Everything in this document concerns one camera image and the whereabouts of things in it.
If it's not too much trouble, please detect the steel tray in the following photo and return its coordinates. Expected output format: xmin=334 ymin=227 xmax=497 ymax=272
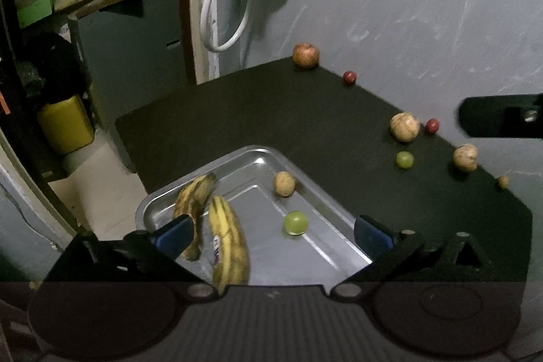
xmin=135 ymin=145 xmax=372 ymax=290

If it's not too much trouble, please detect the grey cabinet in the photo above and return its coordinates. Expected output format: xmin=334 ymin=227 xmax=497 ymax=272
xmin=69 ymin=0 xmax=189 ymax=127

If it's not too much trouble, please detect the yellow banana with sticker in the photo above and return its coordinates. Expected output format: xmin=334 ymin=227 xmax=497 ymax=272
xmin=208 ymin=195 xmax=250 ymax=294

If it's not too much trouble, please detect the black table mat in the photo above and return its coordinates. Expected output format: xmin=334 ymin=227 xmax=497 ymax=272
xmin=116 ymin=59 xmax=533 ymax=282

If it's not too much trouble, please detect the small green grape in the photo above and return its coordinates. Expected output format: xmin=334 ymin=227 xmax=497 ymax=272
xmin=498 ymin=175 xmax=509 ymax=188

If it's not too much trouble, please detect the red-yellow apple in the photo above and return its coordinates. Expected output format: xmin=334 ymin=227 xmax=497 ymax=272
xmin=293 ymin=43 xmax=320 ymax=69

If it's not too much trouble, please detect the green grape in tray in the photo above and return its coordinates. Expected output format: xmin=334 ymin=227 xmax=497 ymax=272
xmin=283 ymin=211 xmax=308 ymax=236

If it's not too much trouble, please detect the spotted ripe banana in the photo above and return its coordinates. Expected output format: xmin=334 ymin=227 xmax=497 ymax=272
xmin=172 ymin=173 xmax=216 ymax=261

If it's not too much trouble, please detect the red cherry fruit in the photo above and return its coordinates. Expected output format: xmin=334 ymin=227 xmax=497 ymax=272
xmin=425 ymin=118 xmax=440 ymax=135
xmin=342 ymin=71 xmax=357 ymax=87

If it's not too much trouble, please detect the yellow canister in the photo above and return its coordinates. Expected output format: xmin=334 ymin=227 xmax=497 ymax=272
xmin=39 ymin=96 xmax=94 ymax=154

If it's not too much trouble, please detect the striped cream pepino melon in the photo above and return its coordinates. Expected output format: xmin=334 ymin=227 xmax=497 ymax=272
xmin=390 ymin=112 xmax=420 ymax=143

